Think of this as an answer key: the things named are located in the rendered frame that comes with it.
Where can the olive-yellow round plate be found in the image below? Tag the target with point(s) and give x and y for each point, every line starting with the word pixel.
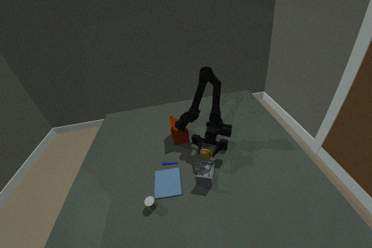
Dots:
pixel 206 153

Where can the grey cylinder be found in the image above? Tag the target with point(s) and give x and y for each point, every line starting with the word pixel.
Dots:
pixel 150 203

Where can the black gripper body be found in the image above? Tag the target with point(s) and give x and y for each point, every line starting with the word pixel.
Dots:
pixel 210 140

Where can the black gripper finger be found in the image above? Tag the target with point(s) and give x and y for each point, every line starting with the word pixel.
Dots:
pixel 199 144
pixel 218 148

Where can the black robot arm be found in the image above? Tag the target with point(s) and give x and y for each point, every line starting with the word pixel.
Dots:
pixel 215 126

